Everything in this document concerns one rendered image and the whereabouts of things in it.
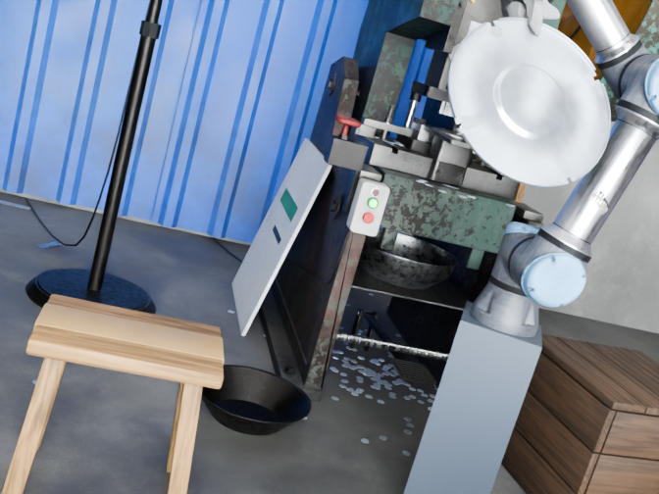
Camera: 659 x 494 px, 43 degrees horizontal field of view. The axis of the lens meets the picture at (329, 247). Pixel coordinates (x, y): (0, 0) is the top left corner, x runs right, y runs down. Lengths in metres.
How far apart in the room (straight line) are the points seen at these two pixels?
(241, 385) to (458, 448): 0.62
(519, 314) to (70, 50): 2.25
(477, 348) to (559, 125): 0.62
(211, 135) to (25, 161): 0.75
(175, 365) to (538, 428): 1.05
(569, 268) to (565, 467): 0.61
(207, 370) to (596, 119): 0.79
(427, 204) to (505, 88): 0.97
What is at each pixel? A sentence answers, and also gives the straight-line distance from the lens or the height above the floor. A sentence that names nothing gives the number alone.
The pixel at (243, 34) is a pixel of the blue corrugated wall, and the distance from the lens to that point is 3.50.
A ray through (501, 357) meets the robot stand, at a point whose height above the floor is 0.40.
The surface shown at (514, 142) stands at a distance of 1.34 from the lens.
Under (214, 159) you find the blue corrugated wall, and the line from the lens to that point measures 3.56.
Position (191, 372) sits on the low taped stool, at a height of 0.32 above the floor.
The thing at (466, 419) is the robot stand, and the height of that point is 0.24.
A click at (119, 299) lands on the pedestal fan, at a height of 0.04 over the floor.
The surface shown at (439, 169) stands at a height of 0.68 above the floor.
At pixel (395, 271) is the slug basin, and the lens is 2.43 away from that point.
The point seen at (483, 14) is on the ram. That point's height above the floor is 1.12.
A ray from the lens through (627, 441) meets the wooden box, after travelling 2.08.
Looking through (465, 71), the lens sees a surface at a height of 0.95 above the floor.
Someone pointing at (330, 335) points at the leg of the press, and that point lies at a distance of 2.28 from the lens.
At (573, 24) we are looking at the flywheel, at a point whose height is 1.18.
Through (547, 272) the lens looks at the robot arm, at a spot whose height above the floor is 0.63.
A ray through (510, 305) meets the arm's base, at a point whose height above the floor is 0.51.
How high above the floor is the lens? 0.94
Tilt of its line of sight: 13 degrees down
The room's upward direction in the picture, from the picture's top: 16 degrees clockwise
